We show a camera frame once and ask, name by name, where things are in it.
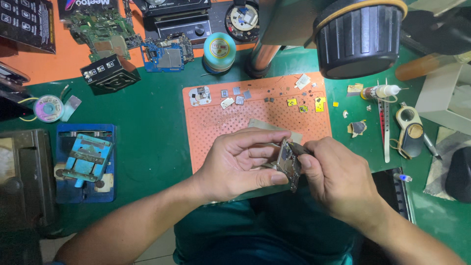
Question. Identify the person's left hand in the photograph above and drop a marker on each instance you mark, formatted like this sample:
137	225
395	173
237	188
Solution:
228	165

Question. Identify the person's right hand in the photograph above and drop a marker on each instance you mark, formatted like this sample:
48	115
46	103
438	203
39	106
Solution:
342	180

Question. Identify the dark metal tweezers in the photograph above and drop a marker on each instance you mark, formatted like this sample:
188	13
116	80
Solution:
298	148

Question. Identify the small phone circuit board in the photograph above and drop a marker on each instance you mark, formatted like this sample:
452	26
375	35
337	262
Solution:
287	165

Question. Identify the orange perforated silicone mat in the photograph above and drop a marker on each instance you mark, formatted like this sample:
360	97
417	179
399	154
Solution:
228	117

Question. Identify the tan and black tape scrap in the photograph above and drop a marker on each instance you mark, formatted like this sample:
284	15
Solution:
357	128

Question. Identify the grey paper sheet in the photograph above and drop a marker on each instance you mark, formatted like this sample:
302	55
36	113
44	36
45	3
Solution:
272	127

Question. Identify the small pen with blue tip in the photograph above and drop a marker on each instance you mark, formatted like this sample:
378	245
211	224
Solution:
402	177

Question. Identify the white rectangular shield piece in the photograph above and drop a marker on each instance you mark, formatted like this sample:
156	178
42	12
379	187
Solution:
227	103

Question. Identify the white tweezers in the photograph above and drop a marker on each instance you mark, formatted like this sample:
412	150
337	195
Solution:
386	132

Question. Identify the square metal shield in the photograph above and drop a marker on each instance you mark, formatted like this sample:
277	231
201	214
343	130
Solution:
240	100
247	95
224	93
236	91

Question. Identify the red tweezers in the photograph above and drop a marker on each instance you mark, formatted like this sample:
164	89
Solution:
381	117

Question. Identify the green work mat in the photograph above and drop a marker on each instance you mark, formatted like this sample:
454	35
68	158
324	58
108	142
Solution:
154	154

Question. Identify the white sticker with small parts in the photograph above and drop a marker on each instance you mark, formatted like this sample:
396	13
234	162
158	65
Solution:
200	96

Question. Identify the long yellow tape piece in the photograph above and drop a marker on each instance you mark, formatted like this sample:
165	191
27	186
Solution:
319	106

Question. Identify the person's teal shirt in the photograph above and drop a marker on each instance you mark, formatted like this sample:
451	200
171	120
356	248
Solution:
265	235

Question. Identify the cream folding magnifier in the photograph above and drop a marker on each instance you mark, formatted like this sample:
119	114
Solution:
410	132

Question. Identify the silver metal tool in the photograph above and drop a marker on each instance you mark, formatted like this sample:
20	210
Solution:
431	145

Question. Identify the flux syringe with white tip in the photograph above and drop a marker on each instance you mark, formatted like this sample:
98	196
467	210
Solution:
379	92

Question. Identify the grey stained cloth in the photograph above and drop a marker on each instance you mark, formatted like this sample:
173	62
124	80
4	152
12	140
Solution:
438	169

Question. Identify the white tape scrap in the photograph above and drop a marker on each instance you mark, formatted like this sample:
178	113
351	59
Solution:
302	81

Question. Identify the chrome microscope column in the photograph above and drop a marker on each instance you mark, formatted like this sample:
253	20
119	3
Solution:
263	59

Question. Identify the teal solder paste jar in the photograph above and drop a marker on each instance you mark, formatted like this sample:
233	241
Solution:
219	51

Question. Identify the black computer mouse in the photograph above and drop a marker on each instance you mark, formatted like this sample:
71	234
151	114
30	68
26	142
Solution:
460	176

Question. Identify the blue phone circuit board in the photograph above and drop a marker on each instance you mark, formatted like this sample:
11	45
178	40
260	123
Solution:
167	55

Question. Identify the white open box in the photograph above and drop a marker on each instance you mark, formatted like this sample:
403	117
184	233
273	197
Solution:
445	99

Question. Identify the microscope head with black lens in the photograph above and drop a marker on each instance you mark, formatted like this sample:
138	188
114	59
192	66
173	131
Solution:
353	40

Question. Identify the blue board holder fixture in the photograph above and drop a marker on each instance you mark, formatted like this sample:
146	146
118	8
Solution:
86	158

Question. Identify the round black parts tray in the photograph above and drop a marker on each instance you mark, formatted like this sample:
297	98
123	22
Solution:
242	21

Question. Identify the black box with icons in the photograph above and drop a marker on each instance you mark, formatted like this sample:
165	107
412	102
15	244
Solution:
110	73

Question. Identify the black station with knob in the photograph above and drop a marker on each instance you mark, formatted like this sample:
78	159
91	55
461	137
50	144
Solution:
176	18

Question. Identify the translucent tape strip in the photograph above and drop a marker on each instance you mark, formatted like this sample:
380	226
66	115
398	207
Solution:
70	107

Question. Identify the black rounded housing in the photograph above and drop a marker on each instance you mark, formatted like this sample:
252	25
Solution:
438	31

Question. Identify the large green circuit board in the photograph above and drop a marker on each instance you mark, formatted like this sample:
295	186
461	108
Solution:
103	35

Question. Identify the solder wick spool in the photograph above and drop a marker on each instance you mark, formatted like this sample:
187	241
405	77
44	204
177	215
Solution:
48	109

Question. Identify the dark metal device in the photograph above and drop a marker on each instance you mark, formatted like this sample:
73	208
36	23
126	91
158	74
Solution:
25	176

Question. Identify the plain orange mat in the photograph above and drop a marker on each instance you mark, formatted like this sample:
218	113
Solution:
44	66

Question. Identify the black carton with pink print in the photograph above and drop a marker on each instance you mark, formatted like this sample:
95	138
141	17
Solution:
88	6

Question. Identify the black device with red light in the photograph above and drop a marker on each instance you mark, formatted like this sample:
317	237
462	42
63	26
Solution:
13	105

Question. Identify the black phone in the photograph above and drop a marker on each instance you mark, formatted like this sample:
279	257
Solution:
13	75

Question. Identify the black printed packet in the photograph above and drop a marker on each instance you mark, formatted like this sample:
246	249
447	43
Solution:
25	22

